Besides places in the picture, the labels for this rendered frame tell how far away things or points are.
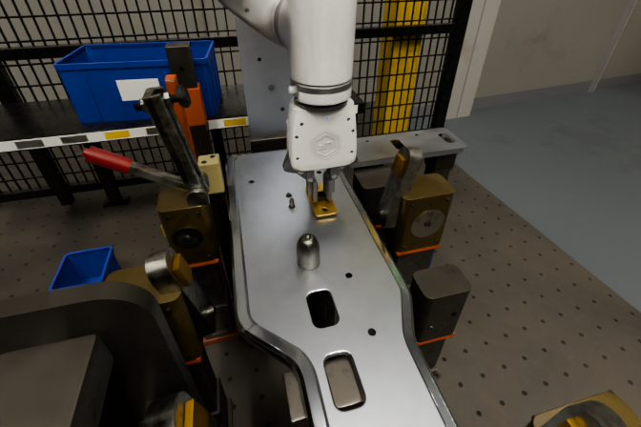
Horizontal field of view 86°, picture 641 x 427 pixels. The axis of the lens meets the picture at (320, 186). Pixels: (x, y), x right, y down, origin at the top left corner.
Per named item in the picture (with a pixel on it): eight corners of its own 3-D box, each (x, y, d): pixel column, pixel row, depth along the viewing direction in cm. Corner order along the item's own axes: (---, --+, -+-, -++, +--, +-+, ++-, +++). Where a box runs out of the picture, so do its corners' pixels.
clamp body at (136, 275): (234, 441, 57) (179, 302, 35) (164, 461, 54) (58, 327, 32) (232, 399, 62) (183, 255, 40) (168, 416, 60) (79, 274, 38)
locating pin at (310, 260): (321, 274, 48) (322, 241, 44) (299, 279, 48) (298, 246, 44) (317, 258, 51) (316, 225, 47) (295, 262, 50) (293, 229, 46)
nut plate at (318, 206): (338, 213, 56) (338, 207, 55) (315, 216, 55) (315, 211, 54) (324, 184, 63) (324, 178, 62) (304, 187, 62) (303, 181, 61)
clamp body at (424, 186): (432, 319, 75) (475, 191, 54) (382, 332, 72) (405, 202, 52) (418, 294, 80) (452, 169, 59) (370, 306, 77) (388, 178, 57)
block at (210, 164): (246, 298, 78) (218, 162, 57) (231, 302, 78) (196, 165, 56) (245, 287, 81) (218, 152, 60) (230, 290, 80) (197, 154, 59)
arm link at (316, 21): (275, 71, 48) (313, 91, 42) (266, -43, 40) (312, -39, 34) (323, 61, 52) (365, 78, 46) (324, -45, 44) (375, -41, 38)
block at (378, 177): (401, 275, 84) (421, 181, 68) (355, 286, 82) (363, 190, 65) (388, 254, 90) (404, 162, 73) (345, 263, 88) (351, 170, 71)
